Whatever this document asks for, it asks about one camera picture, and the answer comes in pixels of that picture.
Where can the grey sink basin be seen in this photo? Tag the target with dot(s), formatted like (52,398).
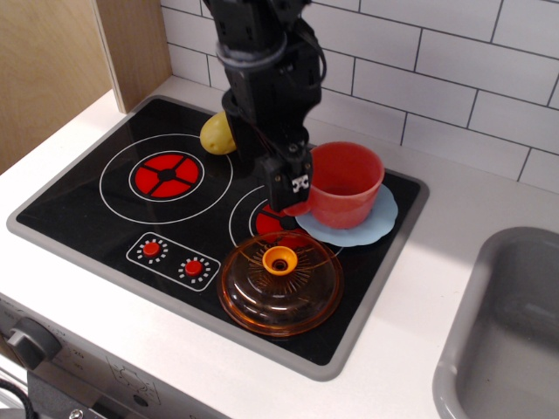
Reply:
(500,358)

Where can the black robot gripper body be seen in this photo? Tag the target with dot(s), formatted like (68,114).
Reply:
(275,80)

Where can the light blue plate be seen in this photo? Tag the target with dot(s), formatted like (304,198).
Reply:
(379,223)

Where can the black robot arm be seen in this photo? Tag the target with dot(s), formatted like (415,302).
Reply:
(260,18)

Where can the yellow toy potato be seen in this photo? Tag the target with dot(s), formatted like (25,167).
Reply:
(216,136)

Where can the black toy stovetop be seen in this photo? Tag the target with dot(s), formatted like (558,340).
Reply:
(148,209)

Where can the grey oven knob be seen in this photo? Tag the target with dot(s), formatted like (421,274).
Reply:
(33,343)

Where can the orange transparent pot lid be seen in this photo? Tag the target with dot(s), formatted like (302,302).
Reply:
(281,284)

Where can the red plastic cup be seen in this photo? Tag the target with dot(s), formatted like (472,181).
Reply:
(344,186)

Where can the wooden side panel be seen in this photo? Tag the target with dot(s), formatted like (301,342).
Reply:
(59,57)

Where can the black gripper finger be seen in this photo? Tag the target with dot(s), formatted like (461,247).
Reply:
(288,179)

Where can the grey oven front panel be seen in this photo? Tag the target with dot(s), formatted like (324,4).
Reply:
(100,380)

